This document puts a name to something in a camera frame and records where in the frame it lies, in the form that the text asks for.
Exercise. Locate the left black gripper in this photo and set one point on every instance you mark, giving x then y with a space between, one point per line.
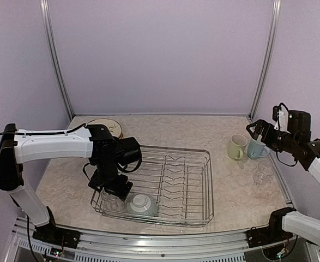
120 189

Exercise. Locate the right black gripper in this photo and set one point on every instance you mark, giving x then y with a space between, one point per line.
261 124

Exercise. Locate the clear glass cup front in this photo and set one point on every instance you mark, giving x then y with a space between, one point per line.
111 202

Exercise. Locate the clear glass cup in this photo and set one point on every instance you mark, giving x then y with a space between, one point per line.
111 202
264 173

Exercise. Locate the light blue ceramic mug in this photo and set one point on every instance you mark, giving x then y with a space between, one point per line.
257 149

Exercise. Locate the green ceramic mug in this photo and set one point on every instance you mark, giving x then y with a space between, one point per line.
236 146

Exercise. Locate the grey ceramic bowl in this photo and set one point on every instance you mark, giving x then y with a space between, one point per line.
143 205

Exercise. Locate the cream white plate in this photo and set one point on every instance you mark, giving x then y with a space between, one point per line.
113 126

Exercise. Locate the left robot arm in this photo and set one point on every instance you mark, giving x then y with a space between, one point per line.
108 154

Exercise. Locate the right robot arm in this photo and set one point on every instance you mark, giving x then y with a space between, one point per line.
293 137

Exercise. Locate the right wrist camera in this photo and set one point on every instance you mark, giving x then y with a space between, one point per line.
280 117

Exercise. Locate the metal wire dish rack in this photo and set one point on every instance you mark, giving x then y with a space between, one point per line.
172 186

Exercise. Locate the aluminium front frame rail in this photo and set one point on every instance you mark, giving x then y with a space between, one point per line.
94 245

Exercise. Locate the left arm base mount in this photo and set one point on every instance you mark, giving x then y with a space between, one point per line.
57 236

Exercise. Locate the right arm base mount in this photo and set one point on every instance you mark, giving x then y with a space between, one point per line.
265 236

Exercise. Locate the right aluminium corner post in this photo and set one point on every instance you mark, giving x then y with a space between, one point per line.
275 14

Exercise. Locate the aluminium corner post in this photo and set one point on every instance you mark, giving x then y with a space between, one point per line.
275 14
45 11

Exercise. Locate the left aluminium corner post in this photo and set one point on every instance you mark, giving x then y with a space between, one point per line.
45 11

